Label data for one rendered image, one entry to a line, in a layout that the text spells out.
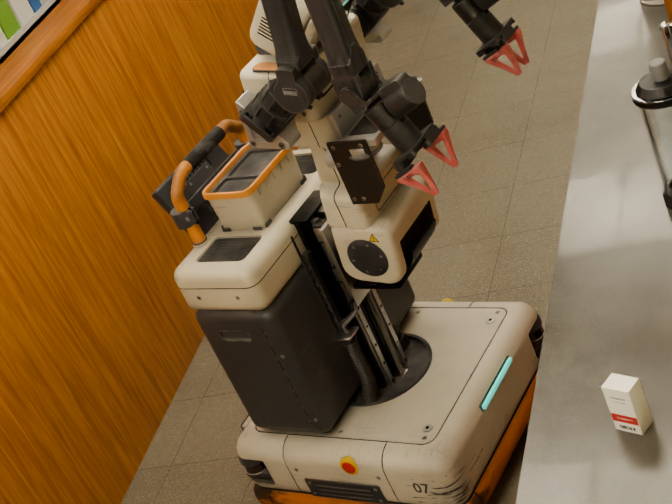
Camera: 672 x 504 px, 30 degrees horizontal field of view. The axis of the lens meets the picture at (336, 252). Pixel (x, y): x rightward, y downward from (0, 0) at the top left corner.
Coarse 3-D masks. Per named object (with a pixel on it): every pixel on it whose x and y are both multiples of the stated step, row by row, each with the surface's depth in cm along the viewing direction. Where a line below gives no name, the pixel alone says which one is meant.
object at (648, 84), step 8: (648, 64) 204; (656, 64) 202; (664, 64) 202; (656, 72) 203; (664, 72) 203; (640, 80) 206; (648, 80) 205; (656, 80) 204; (664, 80) 203; (640, 88) 205; (648, 88) 203; (656, 88) 202; (664, 88) 201; (640, 96) 204; (648, 96) 203; (656, 96) 202; (664, 96) 201
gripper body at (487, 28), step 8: (480, 16) 267; (488, 16) 268; (472, 24) 269; (480, 24) 268; (488, 24) 268; (496, 24) 268; (504, 24) 271; (480, 32) 269; (488, 32) 268; (496, 32) 268; (480, 40) 271; (488, 40) 269; (496, 40) 266; (480, 48) 270; (480, 56) 270
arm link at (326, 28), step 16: (304, 0) 230; (320, 0) 228; (336, 0) 230; (320, 16) 231; (336, 16) 230; (320, 32) 233; (336, 32) 231; (352, 32) 235; (336, 48) 233; (352, 48) 234; (336, 64) 235; (352, 64) 234; (368, 64) 238; (336, 80) 237; (352, 80) 236; (368, 80) 239
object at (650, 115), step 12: (636, 84) 209; (636, 96) 205; (648, 108) 203; (660, 108) 202; (648, 120) 206; (660, 120) 204; (648, 132) 209; (660, 132) 206; (660, 144) 207; (660, 156) 209; (660, 168) 211
